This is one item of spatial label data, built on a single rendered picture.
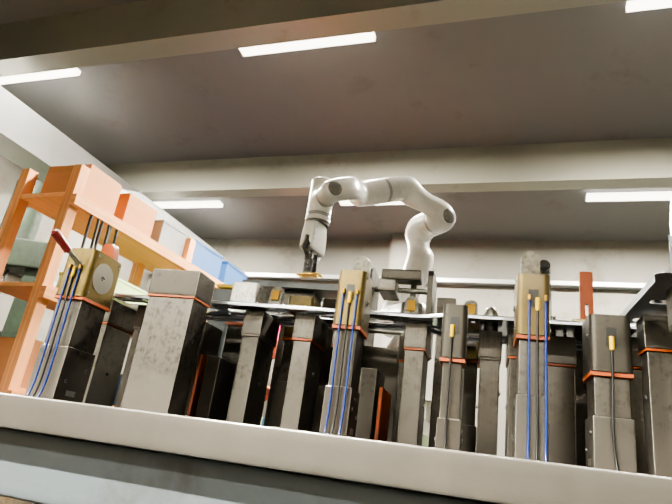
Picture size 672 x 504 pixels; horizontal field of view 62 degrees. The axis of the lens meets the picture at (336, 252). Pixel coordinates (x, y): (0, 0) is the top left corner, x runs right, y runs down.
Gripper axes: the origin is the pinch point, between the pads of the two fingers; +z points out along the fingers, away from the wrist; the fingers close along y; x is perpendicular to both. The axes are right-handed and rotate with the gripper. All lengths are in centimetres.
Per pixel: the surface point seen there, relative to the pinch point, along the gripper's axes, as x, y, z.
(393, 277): 33.7, 12.7, 8.2
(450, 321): 58, 45, 29
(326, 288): 10.3, 6.4, 9.2
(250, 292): -3.8, 24.5, 16.4
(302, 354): 23, 37, 35
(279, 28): -122, -113, -231
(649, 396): 92, 40, 40
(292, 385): 21, 37, 42
